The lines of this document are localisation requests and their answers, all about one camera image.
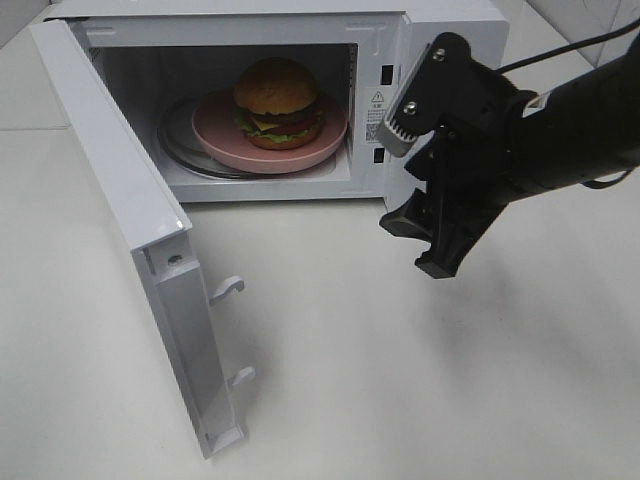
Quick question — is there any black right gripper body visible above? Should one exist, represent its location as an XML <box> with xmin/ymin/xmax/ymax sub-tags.
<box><xmin>402</xmin><ymin>124</ymin><xmax>521</xmax><ymax>226</ymax></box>

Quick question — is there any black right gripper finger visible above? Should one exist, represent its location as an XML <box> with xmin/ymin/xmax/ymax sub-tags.
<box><xmin>379</xmin><ymin>189</ymin><xmax>436</xmax><ymax>242</ymax></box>
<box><xmin>414</xmin><ymin>203</ymin><xmax>505</xmax><ymax>278</ymax></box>

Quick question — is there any burger with lettuce and cheese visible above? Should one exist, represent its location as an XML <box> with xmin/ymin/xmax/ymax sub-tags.
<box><xmin>232</xmin><ymin>57</ymin><xmax>324</xmax><ymax>151</ymax></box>

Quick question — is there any pink round plate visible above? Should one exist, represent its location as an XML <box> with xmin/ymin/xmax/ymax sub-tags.
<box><xmin>192</xmin><ymin>90</ymin><xmax>348</xmax><ymax>175</ymax></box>

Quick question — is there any white microwave door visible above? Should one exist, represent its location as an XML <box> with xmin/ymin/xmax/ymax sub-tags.
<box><xmin>30</xmin><ymin>20</ymin><xmax>255</xmax><ymax>458</ymax></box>

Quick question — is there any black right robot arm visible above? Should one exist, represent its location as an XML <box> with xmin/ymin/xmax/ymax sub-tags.
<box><xmin>380</xmin><ymin>34</ymin><xmax>639</xmax><ymax>278</ymax></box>

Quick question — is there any white warning label sticker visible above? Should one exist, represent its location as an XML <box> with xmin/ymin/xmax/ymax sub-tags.
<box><xmin>362</xmin><ymin>86</ymin><xmax>393</xmax><ymax>144</ymax></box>

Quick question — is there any glass microwave turntable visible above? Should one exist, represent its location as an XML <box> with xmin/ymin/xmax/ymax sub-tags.
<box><xmin>156</xmin><ymin>97</ymin><xmax>258</xmax><ymax>180</ymax></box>

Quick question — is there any white microwave oven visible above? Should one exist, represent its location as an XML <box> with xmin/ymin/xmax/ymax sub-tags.
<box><xmin>41</xmin><ymin>1</ymin><xmax>509</xmax><ymax>205</ymax></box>

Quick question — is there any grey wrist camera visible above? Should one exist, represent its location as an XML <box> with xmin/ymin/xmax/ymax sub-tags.
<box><xmin>377</xmin><ymin>31</ymin><xmax>516</xmax><ymax>159</ymax></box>

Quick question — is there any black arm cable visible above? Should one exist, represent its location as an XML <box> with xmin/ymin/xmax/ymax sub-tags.
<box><xmin>499</xmin><ymin>19</ymin><xmax>640</xmax><ymax>74</ymax></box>

